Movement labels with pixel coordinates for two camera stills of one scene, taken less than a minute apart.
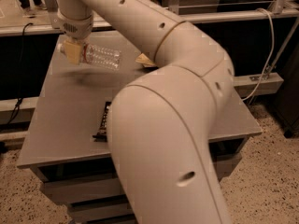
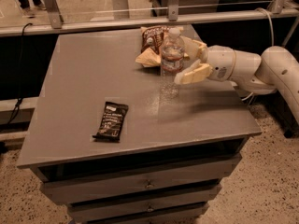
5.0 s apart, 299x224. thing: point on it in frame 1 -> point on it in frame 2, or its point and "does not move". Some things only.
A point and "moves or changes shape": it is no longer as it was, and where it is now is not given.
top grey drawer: [63, 191] does not move
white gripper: [76, 29] -> [220, 62]
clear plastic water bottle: [101, 56] moves or changes shape
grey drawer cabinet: [68, 141] does not move
